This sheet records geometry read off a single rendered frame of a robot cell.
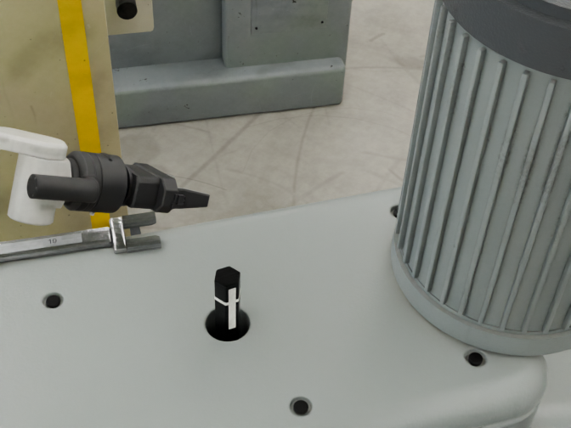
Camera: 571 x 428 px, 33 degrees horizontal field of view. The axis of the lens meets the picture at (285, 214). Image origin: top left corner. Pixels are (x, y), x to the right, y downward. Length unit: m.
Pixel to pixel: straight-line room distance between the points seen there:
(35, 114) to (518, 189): 2.26
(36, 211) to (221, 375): 0.68
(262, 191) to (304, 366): 2.84
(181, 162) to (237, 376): 2.98
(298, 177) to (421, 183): 2.93
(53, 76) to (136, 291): 1.96
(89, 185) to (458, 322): 0.72
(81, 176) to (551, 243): 0.85
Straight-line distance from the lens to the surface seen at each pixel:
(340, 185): 3.64
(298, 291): 0.82
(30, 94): 2.78
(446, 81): 0.68
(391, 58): 4.29
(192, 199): 1.48
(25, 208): 1.40
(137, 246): 0.85
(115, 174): 1.42
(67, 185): 1.36
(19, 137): 1.38
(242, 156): 3.74
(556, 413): 0.95
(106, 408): 0.76
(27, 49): 2.69
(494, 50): 0.62
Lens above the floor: 2.52
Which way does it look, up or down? 46 degrees down
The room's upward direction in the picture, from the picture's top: 3 degrees clockwise
